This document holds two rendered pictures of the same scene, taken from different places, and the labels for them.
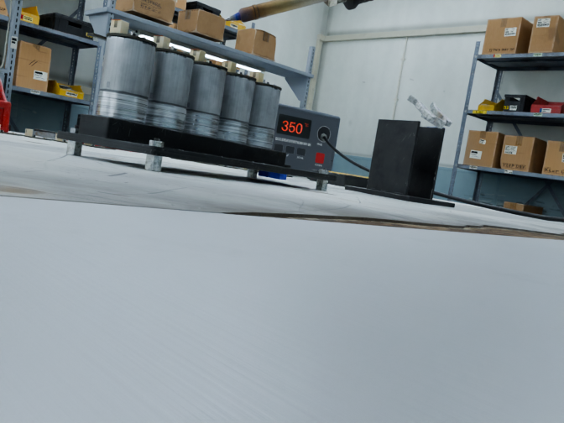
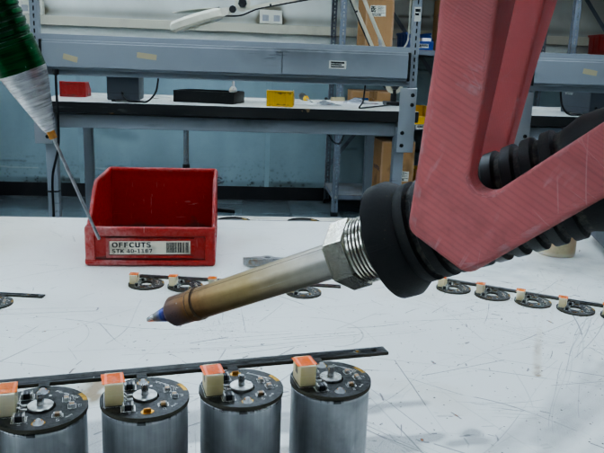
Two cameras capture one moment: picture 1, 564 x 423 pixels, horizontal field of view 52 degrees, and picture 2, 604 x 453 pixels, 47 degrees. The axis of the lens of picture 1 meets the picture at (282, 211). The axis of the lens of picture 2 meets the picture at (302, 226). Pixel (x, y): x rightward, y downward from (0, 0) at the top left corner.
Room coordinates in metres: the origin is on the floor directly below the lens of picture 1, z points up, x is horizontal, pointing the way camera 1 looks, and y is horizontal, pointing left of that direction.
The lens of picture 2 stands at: (0.23, -0.09, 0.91)
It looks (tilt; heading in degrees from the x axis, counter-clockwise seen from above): 13 degrees down; 39
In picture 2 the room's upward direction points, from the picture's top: 2 degrees clockwise
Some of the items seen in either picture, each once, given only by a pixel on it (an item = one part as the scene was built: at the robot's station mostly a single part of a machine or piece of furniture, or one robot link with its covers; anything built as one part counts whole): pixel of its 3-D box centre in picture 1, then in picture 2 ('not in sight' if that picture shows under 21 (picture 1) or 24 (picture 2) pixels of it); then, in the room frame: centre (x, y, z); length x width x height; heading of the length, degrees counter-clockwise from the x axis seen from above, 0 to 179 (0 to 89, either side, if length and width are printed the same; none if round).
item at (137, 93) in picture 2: not in sight; (125, 87); (1.86, 2.09, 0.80); 0.15 x 0.12 x 0.10; 45
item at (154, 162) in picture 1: (214, 164); not in sight; (0.34, 0.04, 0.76); 0.16 x 0.07 x 0.01; 146
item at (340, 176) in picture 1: (345, 180); not in sight; (0.70, -0.07, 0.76); 0.07 x 0.05 x 0.02; 30
